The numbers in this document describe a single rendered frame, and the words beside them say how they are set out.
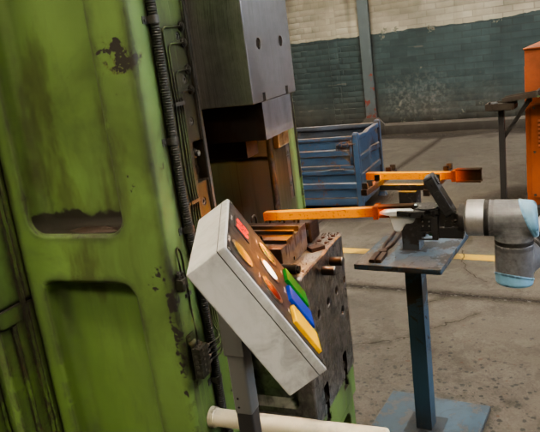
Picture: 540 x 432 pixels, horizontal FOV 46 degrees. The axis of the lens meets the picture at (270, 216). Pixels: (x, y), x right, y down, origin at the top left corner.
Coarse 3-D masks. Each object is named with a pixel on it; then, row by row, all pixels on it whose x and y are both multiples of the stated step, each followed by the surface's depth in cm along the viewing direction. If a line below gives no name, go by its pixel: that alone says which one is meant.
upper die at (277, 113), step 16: (288, 96) 173; (208, 112) 163; (224, 112) 162; (240, 112) 160; (256, 112) 158; (272, 112) 163; (288, 112) 173; (208, 128) 164; (224, 128) 163; (240, 128) 161; (256, 128) 159; (272, 128) 163; (288, 128) 173
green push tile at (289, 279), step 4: (284, 268) 134; (284, 272) 132; (288, 272) 134; (284, 276) 130; (288, 276) 130; (288, 280) 128; (292, 280) 131; (288, 284) 128; (292, 284) 129; (296, 284) 132; (292, 288) 128; (296, 288) 129; (300, 288) 134; (296, 292) 128; (300, 292) 130; (304, 292) 135; (300, 296) 129; (304, 296) 132; (304, 300) 129; (308, 304) 129
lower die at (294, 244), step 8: (256, 224) 189; (264, 224) 188; (272, 224) 187; (280, 224) 186; (288, 224) 185; (296, 224) 184; (304, 224) 184; (256, 232) 179; (264, 232) 178; (272, 232) 177; (280, 232) 176; (288, 232) 176; (304, 232) 184; (264, 240) 173; (272, 240) 172; (280, 240) 171; (288, 240) 172; (296, 240) 177; (304, 240) 184; (272, 248) 169; (280, 248) 168; (288, 248) 172; (296, 248) 177; (304, 248) 184; (280, 256) 167; (288, 256) 172; (296, 256) 177
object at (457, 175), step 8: (464, 168) 209; (472, 168) 208; (480, 168) 206; (368, 176) 226; (384, 176) 222; (392, 176) 221; (400, 176) 219; (408, 176) 218; (416, 176) 217; (424, 176) 215; (448, 176) 211; (456, 176) 210; (464, 176) 209; (472, 176) 208; (480, 176) 206
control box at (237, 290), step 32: (224, 224) 114; (192, 256) 109; (224, 256) 101; (256, 256) 118; (224, 288) 103; (256, 288) 103; (256, 320) 104; (288, 320) 106; (256, 352) 106; (288, 352) 106; (288, 384) 108
